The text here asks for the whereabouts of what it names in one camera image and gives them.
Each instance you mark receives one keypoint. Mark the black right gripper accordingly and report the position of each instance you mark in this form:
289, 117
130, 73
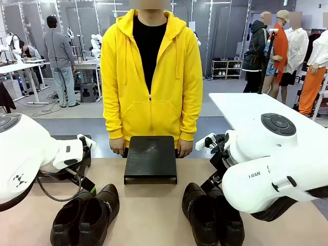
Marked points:
221, 156

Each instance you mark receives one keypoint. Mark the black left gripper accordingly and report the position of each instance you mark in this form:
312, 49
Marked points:
55, 175

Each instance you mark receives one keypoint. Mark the black buckled leather shoe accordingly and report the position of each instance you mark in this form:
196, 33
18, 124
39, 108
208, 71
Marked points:
65, 220
98, 212

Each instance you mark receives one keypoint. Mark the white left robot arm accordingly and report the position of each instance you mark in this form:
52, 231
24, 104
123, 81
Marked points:
23, 148

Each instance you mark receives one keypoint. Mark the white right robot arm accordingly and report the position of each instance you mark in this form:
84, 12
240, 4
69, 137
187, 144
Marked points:
271, 164

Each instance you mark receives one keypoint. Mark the black shoe stand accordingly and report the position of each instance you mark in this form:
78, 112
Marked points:
85, 162
151, 156

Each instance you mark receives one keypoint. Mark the person in yellow hoodie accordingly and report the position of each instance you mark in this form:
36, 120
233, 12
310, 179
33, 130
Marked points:
151, 84

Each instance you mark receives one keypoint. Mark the seated person in gray hoodie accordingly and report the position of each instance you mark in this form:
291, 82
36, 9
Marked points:
32, 55

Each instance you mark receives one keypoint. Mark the person's left hand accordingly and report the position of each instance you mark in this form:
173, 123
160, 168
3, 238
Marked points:
184, 148

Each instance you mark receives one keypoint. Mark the person's right hand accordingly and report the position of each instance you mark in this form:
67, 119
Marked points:
118, 147

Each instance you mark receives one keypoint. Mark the black leather loafer shoe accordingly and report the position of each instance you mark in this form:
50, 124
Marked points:
229, 225
200, 215

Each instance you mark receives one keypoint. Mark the white table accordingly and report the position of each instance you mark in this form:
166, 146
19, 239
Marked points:
238, 107

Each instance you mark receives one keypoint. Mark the black step stool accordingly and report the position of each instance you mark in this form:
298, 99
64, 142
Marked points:
87, 92

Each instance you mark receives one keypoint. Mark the white shoe rack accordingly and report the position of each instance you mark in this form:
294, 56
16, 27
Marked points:
226, 68

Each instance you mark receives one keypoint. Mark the dark hanging garment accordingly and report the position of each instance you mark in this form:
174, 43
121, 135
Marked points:
6, 97

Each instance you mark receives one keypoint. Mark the white desk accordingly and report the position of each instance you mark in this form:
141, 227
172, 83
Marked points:
20, 69

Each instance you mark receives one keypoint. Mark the standing man in gray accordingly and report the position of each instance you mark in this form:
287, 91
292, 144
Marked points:
59, 53

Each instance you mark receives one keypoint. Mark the black tripod pole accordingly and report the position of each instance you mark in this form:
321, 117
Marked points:
266, 61

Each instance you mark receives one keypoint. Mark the mannequin in dark jacket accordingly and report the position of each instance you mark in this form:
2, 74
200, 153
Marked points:
257, 51

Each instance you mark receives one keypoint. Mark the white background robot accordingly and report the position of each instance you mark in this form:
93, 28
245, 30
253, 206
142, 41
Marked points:
12, 44
96, 44

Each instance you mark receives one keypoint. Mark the mannequin in orange trousers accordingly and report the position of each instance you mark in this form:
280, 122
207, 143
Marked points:
314, 82

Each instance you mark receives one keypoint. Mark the mannequin in orange top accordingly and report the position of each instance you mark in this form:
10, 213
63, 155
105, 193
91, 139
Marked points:
278, 51

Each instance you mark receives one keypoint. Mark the mannequin in white shirt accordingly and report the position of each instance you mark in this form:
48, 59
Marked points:
297, 48

